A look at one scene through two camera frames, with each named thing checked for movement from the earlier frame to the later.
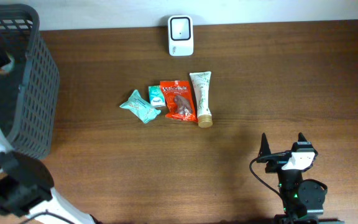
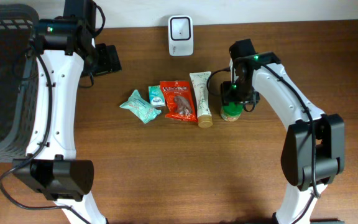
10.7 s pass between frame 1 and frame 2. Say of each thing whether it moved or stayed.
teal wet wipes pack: stayed
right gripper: moved
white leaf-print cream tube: stayed
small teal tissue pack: stayed
